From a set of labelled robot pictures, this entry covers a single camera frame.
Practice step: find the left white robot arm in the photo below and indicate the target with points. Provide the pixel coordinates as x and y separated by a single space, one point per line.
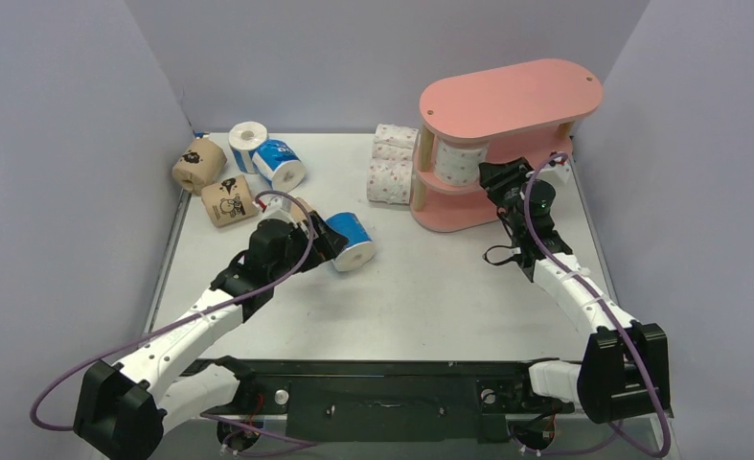
126 408

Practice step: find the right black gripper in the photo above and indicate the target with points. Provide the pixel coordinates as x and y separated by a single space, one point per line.
500 174

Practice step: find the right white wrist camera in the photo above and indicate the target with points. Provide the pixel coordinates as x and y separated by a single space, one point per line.
556 175

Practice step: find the lower floral paper roll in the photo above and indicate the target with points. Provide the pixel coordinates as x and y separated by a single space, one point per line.
389 181

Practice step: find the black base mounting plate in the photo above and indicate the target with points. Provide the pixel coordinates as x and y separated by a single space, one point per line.
385 401

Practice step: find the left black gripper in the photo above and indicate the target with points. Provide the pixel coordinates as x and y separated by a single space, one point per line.
325 247

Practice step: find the pink three-tier shelf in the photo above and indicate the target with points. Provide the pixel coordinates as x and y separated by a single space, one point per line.
525 110

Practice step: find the floral paper roll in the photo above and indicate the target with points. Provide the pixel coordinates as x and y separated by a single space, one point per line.
394 143
389 181

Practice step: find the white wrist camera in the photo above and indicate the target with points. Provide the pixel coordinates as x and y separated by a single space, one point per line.
279 208
556 175

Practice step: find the brown roll cartoon print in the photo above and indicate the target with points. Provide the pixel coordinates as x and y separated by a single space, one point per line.
229 201

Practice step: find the lying blue white roll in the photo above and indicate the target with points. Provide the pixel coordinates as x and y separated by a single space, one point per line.
279 165

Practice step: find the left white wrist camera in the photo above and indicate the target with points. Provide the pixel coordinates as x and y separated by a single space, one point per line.
279 208

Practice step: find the brown roll with barcode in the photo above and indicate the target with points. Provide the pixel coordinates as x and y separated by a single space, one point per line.
299 205

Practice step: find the blue paper roll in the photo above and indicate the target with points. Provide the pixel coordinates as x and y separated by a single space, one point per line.
360 248

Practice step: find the upright blue white roll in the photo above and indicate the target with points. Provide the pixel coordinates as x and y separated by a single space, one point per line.
244 138

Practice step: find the upper floral paper roll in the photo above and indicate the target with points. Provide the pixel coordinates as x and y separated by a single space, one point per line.
394 143

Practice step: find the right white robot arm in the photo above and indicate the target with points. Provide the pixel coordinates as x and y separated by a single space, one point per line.
624 371

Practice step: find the floral roll on shelf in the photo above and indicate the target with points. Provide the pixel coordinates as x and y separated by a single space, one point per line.
458 164

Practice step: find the brown roll black print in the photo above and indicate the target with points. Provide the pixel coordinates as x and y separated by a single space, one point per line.
199 166

